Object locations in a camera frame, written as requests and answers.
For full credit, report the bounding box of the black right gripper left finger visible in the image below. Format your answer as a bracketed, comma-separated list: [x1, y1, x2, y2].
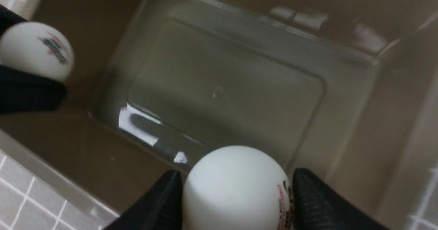
[104, 170, 183, 230]

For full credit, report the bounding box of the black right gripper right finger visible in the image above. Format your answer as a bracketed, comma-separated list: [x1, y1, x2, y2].
[292, 168, 387, 230]

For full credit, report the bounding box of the white table-tennis ball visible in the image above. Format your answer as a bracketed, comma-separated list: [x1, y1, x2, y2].
[0, 22, 75, 82]
[182, 146, 294, 230]

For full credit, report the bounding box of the olive green plastic bin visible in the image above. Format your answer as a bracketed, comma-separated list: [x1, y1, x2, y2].
[0, 0, 438, 230]

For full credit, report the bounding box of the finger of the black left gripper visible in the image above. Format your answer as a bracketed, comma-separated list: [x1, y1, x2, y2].
[0, 5, 68, 115]

